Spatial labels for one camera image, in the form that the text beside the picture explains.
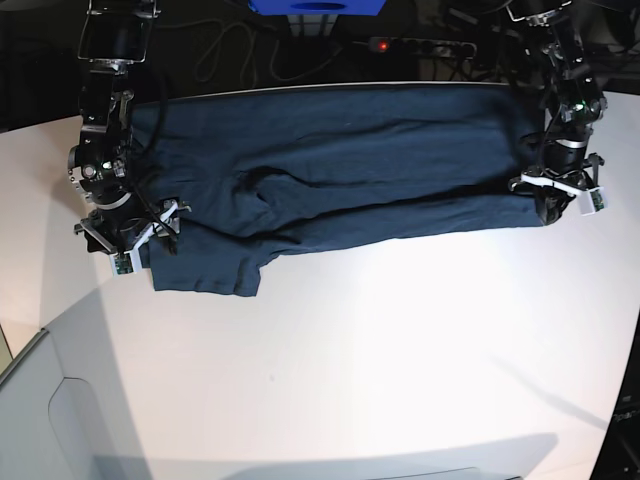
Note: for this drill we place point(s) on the blue box on stand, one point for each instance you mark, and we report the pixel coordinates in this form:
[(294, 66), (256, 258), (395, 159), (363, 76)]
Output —
[(301, 7)]

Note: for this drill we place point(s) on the dark blue T-shirt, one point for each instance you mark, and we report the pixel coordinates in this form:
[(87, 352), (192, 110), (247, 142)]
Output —
[(297, 171)]

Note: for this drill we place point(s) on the black power strip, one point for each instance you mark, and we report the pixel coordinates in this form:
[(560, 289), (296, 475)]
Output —
[(427, 48)]

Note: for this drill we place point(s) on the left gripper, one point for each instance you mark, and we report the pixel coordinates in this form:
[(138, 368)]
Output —
[(571, 176)]

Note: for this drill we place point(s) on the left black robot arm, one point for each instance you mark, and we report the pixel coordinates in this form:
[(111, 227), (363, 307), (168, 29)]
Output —
[(571, 94)]

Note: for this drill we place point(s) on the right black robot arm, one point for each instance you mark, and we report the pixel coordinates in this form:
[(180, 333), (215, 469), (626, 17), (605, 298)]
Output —
[(104, 167)]

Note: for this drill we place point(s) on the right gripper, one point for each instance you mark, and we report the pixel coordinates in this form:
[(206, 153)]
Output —
[(120, 230)]

